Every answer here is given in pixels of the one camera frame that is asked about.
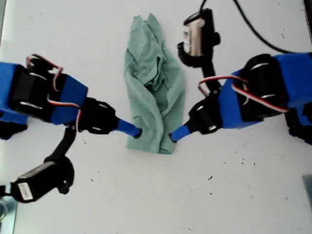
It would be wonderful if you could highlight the black camera box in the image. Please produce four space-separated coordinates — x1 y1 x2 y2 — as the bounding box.
10 156 75 203

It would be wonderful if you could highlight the green t-shirt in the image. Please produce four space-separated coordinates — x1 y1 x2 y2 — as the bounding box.
123 12 186 155

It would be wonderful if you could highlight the black camera cable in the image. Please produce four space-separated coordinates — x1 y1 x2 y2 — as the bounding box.
199 0 302 54

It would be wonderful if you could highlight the red white arm wire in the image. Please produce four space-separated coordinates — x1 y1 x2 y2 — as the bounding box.
197 75 290 113
26 54 82 132

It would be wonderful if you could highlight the beige labelled camera box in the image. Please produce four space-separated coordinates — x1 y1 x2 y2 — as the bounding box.
176 8 221 68

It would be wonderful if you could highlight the black camera stalk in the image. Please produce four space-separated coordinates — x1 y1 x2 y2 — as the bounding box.
201 63 222 93
52 125 76 161

